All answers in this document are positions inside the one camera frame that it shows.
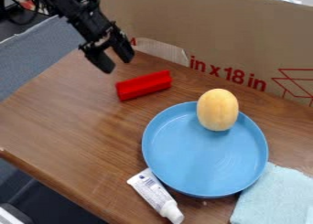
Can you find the light blue towel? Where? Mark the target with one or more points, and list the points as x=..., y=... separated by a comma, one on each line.
x=279, y=199

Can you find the red rectangular block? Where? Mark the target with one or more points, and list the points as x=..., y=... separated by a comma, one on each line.
x=143, y=85

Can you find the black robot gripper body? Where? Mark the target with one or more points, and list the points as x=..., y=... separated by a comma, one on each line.
x=99, y=32

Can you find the grey fabric panel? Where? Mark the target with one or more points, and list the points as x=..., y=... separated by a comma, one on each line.
x=29, y=52

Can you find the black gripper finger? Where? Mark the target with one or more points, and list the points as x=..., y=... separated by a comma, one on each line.
x=119, y=42

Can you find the yellow potato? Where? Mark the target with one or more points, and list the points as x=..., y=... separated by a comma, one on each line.
x=216, y=109

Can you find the white cream tube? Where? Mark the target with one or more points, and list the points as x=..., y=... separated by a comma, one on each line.
x=151, y=190

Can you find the cardboard box wall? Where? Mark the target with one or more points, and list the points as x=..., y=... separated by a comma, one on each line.
x=254, y=42

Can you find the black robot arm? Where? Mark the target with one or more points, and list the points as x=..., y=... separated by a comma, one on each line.
x=20, y=12

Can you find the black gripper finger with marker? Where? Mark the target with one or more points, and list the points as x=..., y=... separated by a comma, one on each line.
x=97, y=57

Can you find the blue round plate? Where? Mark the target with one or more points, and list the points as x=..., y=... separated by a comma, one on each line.
x=203, y=163

